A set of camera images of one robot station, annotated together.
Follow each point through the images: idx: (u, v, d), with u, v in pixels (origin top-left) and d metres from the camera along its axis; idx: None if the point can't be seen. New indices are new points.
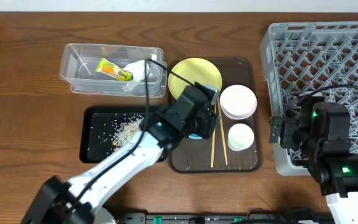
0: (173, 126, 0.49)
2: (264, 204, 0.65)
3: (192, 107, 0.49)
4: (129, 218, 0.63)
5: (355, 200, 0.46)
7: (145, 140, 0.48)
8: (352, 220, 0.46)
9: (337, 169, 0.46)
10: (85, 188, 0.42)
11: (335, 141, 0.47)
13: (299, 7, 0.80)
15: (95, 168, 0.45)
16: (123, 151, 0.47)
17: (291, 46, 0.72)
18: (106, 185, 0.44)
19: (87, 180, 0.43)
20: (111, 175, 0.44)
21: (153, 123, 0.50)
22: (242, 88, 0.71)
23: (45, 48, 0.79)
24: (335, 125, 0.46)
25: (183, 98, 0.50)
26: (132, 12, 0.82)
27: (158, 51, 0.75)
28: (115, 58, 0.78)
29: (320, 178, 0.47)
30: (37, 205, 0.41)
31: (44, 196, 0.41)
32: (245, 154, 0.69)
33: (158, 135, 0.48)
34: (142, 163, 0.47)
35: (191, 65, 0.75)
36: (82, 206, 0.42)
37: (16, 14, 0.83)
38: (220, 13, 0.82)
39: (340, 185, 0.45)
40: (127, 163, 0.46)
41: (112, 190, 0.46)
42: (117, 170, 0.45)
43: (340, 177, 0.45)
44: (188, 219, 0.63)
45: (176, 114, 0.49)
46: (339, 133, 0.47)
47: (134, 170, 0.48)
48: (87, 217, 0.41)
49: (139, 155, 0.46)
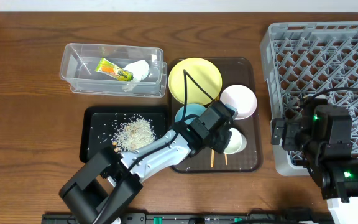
0: (199, 134, 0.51)
2: (264, 204, 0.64)
3: (217, 120, 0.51)
4: (129, 218, 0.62)
5: None
7: (178, 139, 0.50)
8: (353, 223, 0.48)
9: (339, 173, 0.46)
10: (135, 162, 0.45)
11: (337, 145, 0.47)
13: (299, 7, 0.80)
15: (140, 150, 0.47)
16: (161, 142, 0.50)
17: (291, 46, 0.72)
18: (150, 164, 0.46)
19: (135, 156, 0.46)
20: (155, 157, 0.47)
21: (183, 127, 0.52)
22: (243, 88, 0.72)
23: (44, 48, 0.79)
24: (337, 129, 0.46)
25: (211, 109, 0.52)
26: (132, 12, 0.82)
27: (158, 51, 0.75)
28: (115, 58, 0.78)
29: (322, 182, 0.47)
30: (90, 168, 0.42)
31: (99, 161, 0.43)
32: (245, 154, 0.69)
33: (188, 139, 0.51)
34: (174, 158, 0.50)
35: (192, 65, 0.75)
36: (132, 177, 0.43)
37: (16, 14, 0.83)
38: (220, 12, 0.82)
39: (342, 190, 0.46)
40: (164, 153, 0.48)
41: (151, 174, 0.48)
42: (160, 154, 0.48)
43: (341, 182, 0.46)
44: (188, 219, 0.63)
45: (203, 124, 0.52)
46: (341, 137, 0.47)
47: (166, 163, 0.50)
48: (136, 185, 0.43)
49: (174, 148, 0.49)
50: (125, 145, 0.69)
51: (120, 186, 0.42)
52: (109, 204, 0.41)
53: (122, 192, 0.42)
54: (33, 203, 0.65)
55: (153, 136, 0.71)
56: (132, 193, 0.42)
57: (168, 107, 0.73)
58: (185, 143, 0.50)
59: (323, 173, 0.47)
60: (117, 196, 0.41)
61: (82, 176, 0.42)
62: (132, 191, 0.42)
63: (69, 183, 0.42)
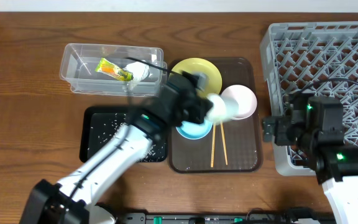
0: (160, 117, 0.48)
2: (264, 204, 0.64)
3: (175, 96, 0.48)
4: (129, 218, 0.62)
5: (351, 185, 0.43)
7: (130, 135, 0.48)
8: (348, 203, 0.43)
9: (332, 156, 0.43)
10: (76, 187, 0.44)
11: (330, 132, 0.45)
13: (299, 7, 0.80)
15: (85, 167, 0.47)
16: (112, 147, 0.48)
17: (291, 46, 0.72)
18: (97, 181, 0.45)
19: (78, 178, 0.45)
20: (104, 167, 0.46)
21: (140, 115, 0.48)
22: (243, 88, 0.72)
23: (44, 48, 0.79)
24: (329, 116, 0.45)
25: (165, 88, 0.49)
26: (132, 12, 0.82)
27: (158, 51, 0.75)
28: (115, 58, 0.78)
29: (316, 166, 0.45)
30: (32, 209, 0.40)
31: (36, 199, 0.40)
32: (245, 154, 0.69)
33: (146, 127, 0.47)
34: (132, 155, 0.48)
35: (191, 65, 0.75)
36: (76, 204, 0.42)
37: (17, 14, 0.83)
38: (220, 12, 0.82)
39: (335, 172, 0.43)
40: (114, 158, 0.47)
41: (107, 185, 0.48)
42: (108, 160, 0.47)
43: (335, 163, 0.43)
44: (188, 219, 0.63)
45: (160, 105, 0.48)
46: (333, 124, 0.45)
47: (127, 163, 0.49)
48: (82, 213, 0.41)
49: (126, 147, 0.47)
50: None
51: (66, 218, 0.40)
52: None
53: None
54: None
55: None
56: (79, 221, 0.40)
57: None
58: (142, 134, 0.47)
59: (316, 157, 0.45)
60: None
61: (25, 218, 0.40)
62: (78, 219, 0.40)
63: None
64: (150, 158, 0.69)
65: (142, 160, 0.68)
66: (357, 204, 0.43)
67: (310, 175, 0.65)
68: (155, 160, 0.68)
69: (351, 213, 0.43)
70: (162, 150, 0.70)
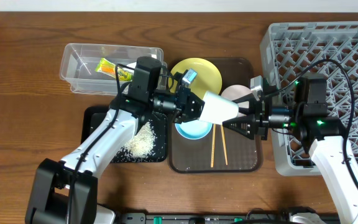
0: (141, 99, 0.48)
2: (264, 204, 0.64)
3: (148, 76, 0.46)
4: (129, 218, 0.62)
5: (330, 139, 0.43)
7: (121, 116, 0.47)
8: (331, 157, 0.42)
9: (312, 121, 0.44)
10: (80, 160, 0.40)
11: (314, 105, 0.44)
13: (299, 7, 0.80)
15: (84, 145, 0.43)
16: (104, 126, 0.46)
17: (291, 46, 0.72)
18: (98, 154, 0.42)
19: (79, 154, 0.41)
20: (100, 143, 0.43)
21: (122, 101, 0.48)
22: (243, 87, 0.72)
23: (45, 48, 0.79)
24: (314, 91, 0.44)
25: (136, 70, 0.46)
26: (132, 12, 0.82)
27: (158, 51, 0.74)
28: (115, 58, 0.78)
29: (299, 135, 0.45)
30: (38, 188, 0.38)
31: (41, 177, 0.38)
32: (246, 154, 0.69)
33: (131, 110, 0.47)
34: (125, 134, 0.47)
35: (186, 66, 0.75)
36: (84, 173, 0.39)
37: (17, 14, 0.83)
38: (220, 12, 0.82)
39: (317, 136, 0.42)
40: (109, 135, 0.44)
41: (105, 165, 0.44)
42: (104, 139, 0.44)
43: (316, 127, 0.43)
44: (188, 219, 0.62)
45: (138, 89, 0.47)
46: (317, 97, 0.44)
47: (120, 143, 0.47)
48: (91, 180, 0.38)
49: (119, 126, 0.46)
50: (126, 145, 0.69)
51: (76, 190, 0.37)
52: (75, 212, 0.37)
53: (79, 193, 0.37)
54: None
55: (153, 136, 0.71)
56: (88, 189, 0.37)
57: None
58: (129, 115, 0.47)
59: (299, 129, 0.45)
60: (78, 200, 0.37)
61: (36, 198, 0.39)
62: (87, 188, 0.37)
63: (29, 211, 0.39)
64: (150, 158, 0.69)
65: (142, 160, 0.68)
66: (339, 157, 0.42)
67: (309, 175, 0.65)
68: (155, 160, 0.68)
69: (335, 167, 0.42)
70: (162, 150, 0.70)
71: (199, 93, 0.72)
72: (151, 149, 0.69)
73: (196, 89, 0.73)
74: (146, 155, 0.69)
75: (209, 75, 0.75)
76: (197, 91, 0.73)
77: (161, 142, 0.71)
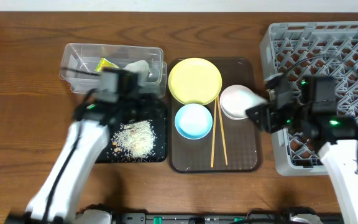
0: (107, 101, 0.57)
2: (264, 204, 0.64)
3: (117, 78, 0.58)
4: (129, 218, 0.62)
5: (344, 145, 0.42)
7: (84, 131, 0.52)
8: (344, 165, 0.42)
9: (324, 120, 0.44)
10: (48, 203, 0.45)
11: (324, 102, 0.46)
13: (299, 7, 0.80)
15: (48, 182, 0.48)
16: (67, 150, 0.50)
17: (291, 46, 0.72)
18: (64, 186, 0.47)
19: (46, 194, 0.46)
20: (67, 169, 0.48)
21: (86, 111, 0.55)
22: (245, 88, 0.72)
23: (45, 48, 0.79)
24: (321, 88, 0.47)
25: (104, 75, 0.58)
26: (132, 12, 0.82)
27: (159, 51, 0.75)
28: (115, 58, 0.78)
29: (311, 135, 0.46)
30: None
31: None
32: (246, 154, 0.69)
33: (96, 117, 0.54)
34: (92, 150, 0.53)
35: (186, 66, 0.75)
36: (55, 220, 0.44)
37: (16, 14, 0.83)
38: (221, 12, 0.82)
39: (330, 136, 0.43)
40: (74, 160, 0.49)
41: (79, 185, 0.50)
42: (71, 165, 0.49)
43: (328, 127, 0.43)
44: (188, 219, 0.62)
45: (107, 91, 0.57)
46: (326, 95, 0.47)
47: (90, 157, 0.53)
48: None
49: (83, 145, 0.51)
50: (125, 145, 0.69)
51: None
52: None
53: None
54: None
55: (153, 136, 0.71)
56: None
57: (168, 107, 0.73)
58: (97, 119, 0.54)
59: (309, 126, 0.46)
60: None
61: None
62: None
63: None
64: (150, 158, 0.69)
65: (142, 160, 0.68)
66: (352, 165, 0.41)
67: (309, 174, 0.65)
68: (155, 160, 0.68)
69: (347, 174, 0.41)
70: (163, 150, 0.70)
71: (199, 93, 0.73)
72: (151, 149, 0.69)
73: (196, 89, 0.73)
74: (146, 155, 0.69)
75: (210, 76, 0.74)
76: (197, 91, 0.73)
77: (161, 142, 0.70)
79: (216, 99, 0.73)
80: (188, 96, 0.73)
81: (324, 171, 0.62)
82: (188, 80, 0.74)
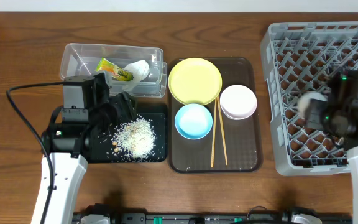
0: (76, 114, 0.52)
2: (264, 204, 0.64)
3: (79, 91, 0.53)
4: (129, 218, 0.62)
5: None
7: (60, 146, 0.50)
8: None
9: None
10: None
11: None
13: (299, 7, 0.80)
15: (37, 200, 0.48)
16: (45, 190, 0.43)
17: (291, 46, 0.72)
18: None
19: None
20: None
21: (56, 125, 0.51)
22: (244, 87, 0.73)
23: (45, 48, 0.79)
24: None
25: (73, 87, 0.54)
26: (132, 12, 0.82)
27: (158, 51, 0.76)
28: (115, 58, 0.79)
29: (346, 131, 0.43)
30: None
31: None
32: (246, 154, 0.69)
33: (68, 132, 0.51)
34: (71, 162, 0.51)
35: (186, 66, 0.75)
36: None
37: (17, 14, 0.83)
38: (221, 12, 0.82)
39: None
40: None
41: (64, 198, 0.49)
42: None
43: None
44: (188, 219, 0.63)
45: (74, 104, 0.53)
46: None
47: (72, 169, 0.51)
48: None
49: None
50: (125, 145, 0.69)
51: None
52: None
53: None
54: (34, 204, 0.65)
55: (153, 136, 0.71)
56: None
57: (168, 107, 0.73)
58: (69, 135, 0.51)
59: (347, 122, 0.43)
60: None
61: None
62: None
63: None
64: (150, 158, 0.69)
65: (142, 160, 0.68)
66: None
67: (310, 174, 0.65)
68: (155, 160, 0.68)
69: None
70: (162, 150, 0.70)
71: (199, 93, 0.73)
72: (151, 149, 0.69)
73: (196, 89, 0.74)
74: (146, 155, 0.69)
75: (210, 76, 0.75)
76: (196, 91, 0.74)
77: (161, 142, 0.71)
79: (216, 99, 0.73)
80: (188, 96, 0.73)
81: (324, 171, 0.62)
82: (188, 81, 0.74)
